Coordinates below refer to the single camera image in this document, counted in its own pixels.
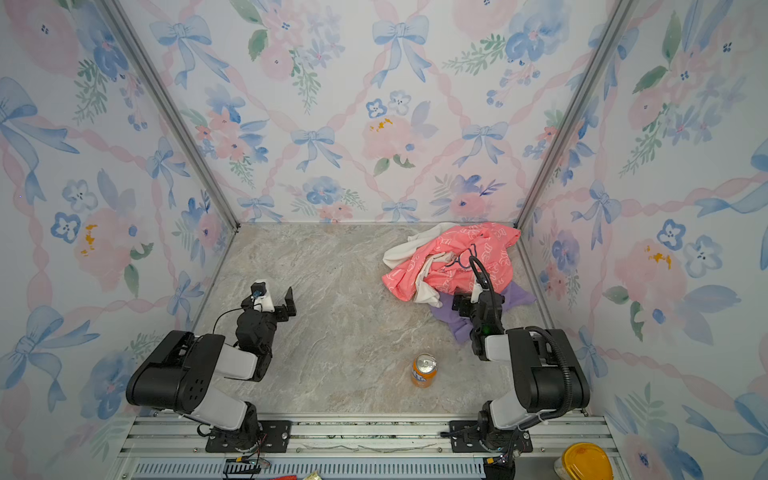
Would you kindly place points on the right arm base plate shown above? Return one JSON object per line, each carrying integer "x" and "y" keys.
{"x": 467, "y": 436}

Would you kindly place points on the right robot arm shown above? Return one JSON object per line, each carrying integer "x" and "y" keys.
{"x": 548, "y": 381}

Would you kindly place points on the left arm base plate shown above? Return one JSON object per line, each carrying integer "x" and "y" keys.
{"x": 272, "y": 436}

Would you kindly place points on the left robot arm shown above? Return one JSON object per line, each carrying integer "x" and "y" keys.
{"x": 178, "y": 374}

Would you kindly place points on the pink patterned cloth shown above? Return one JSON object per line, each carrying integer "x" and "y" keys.
{"x": 450, "y": 253}

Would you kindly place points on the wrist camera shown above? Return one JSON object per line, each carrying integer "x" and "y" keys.
{"x": 476, "y": 291}
{"x": 260, "y": 298}

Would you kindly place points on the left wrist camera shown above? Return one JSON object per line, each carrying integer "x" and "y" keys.
{"x": 260, "y": 298}

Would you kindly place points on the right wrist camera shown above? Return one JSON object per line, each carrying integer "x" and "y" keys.
{"x": 476, "y": 291}

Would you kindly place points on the yellow lidded container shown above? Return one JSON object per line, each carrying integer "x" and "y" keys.
{"x": 584, "y": 461}

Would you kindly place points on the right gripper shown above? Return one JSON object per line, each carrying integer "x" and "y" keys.
{"x": 480, "y": 301}

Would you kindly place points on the white cloth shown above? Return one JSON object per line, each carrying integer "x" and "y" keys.
{"x": 425, "y": 294}

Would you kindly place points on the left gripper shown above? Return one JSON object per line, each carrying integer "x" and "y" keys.
{"x": 276, "y": 309}

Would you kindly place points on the orange soda can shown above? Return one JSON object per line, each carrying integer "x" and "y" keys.
{"x": 424, "y": 370}

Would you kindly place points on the purple cloth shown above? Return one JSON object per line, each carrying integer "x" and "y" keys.
{"x": 460, "y": 323}

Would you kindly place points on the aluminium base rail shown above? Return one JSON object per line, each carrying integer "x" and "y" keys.
{"x": 337, "y": 446}

